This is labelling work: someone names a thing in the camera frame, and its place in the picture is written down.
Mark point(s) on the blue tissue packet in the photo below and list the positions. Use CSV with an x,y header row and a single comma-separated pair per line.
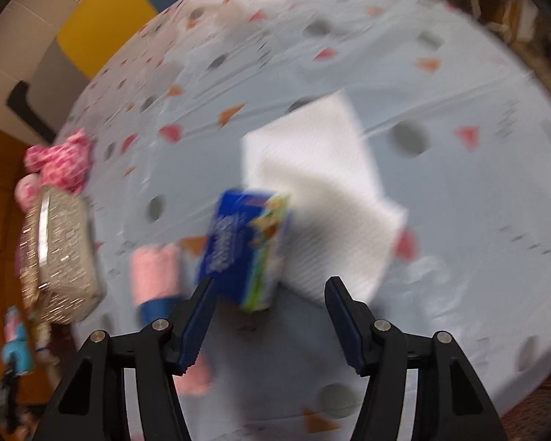
x,y
238,248

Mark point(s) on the wooden wardrobe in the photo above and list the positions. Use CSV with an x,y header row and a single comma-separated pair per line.
x,y
0,170

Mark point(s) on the patterned grey bedsheet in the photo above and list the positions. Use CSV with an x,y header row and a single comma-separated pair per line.
x,y
441,216

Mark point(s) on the white paper towel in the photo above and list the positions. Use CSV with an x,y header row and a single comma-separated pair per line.
x,y
321,183

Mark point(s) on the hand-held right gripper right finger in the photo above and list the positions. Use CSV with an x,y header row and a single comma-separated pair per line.
x,y
346,330

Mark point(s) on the colourful padded headboard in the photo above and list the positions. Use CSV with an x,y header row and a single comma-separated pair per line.
x,y
105,18

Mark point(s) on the silver glitter box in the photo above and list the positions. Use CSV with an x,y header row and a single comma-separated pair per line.
x,y
64,257

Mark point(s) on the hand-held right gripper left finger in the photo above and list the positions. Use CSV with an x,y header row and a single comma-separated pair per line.
x,y
193,330

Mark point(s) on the pink spotted plush toy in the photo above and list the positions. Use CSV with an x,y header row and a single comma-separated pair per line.
x,y
64,161

